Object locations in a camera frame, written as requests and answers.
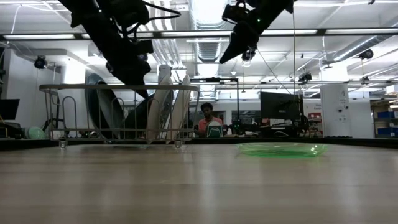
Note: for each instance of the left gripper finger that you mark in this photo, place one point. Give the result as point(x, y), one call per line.
point(145, 46)
point(127, 79)

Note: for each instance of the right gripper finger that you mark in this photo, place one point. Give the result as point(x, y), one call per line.
point(245, 46)
point(228, 51)

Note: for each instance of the dark green plate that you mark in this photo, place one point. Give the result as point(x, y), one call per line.
point(112, 109)
point(140, 118)

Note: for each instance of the red patterned plate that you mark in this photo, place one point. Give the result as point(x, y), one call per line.
point(158, 105)

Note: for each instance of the dark blue floral plate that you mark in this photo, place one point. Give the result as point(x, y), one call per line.
point(180, 105)

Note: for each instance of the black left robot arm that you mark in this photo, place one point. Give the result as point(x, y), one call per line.
point(99, 28)

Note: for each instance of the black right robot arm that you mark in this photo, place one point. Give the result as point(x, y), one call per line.
point(273, 9)

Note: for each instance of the long white light bar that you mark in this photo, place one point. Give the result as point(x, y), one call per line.
point(311, 32)

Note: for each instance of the black computer monitor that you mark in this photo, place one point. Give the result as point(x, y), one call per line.
point(280, 105)

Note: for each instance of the person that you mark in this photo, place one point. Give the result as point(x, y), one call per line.
point(207, 116)
point(35, 132)

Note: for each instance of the green white bag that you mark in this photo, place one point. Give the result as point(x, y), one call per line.
point(214, 130)

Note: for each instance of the cluttered office desk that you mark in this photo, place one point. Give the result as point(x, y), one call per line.
point(280, 132)

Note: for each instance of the red white box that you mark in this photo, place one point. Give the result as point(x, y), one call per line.
point(314, 116)

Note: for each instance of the white cabinet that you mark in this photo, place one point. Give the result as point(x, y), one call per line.
point(335, 109)

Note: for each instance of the dark flat screen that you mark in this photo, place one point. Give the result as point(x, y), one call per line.
point(8, 109)

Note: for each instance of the blue storage bin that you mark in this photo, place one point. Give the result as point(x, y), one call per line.
point(387, 130)
point(387, 114)

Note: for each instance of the black hanging camera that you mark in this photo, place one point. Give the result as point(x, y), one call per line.
point(366, 54)
point(40, 62)
point(143, 58)
point(305, 77)
point(248, 56)

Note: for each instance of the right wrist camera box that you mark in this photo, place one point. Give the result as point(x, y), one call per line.
point(234, 13)

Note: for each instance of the silver air duct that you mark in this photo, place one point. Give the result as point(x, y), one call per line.
point(208, 18)

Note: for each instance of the black stand frame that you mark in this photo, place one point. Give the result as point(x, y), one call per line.
point(238, 99)

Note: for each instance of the black aluminium rig frame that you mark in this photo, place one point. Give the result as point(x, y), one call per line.
point(357, 141)

